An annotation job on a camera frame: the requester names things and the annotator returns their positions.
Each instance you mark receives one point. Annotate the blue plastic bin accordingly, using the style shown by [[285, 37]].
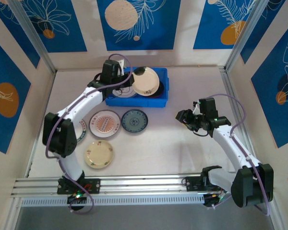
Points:
[[134, 103]]

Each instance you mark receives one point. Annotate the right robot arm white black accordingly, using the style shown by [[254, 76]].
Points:
[[230, 143]]

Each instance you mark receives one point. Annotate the white plate green lettered rim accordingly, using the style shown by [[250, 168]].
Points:
[[82, 133]]

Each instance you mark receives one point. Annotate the aluminium side rail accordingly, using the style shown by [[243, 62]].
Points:
[[230, 91]]

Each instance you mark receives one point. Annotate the black glossy plate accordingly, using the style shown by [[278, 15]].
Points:
[[160, 89]]

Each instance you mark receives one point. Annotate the cream plate black patch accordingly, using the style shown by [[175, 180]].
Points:
[[146, 82]]

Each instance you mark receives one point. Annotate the white plate grey rim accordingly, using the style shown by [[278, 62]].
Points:
[[124, 94]]

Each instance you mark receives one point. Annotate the white plate orange sunburst print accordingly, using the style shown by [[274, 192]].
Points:
[[104, 123]]

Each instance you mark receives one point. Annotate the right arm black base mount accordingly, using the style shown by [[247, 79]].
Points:
[[192, 184]]

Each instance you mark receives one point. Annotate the blue patterned plate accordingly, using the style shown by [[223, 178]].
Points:
[[134, 121]]

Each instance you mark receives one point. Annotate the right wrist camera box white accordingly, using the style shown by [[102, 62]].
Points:
[[196, 109]]

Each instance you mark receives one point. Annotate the aluminium rail frame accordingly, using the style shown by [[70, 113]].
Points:
[[144, 184]]

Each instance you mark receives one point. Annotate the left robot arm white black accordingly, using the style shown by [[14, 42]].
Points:
[[84, 103]]

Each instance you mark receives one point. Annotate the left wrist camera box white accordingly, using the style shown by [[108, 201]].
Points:
[[122, 64]]

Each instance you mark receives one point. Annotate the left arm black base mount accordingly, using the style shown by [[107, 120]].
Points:
[[93, 185]]

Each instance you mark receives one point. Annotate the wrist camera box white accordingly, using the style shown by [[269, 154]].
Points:
[[122, 64], [196, 109]]

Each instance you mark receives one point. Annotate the aluminium corner post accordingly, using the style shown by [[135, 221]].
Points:
[[245, 36], [34, 36]]

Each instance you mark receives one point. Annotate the cream plate small flower prints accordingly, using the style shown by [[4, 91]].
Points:
[[99, 154]]

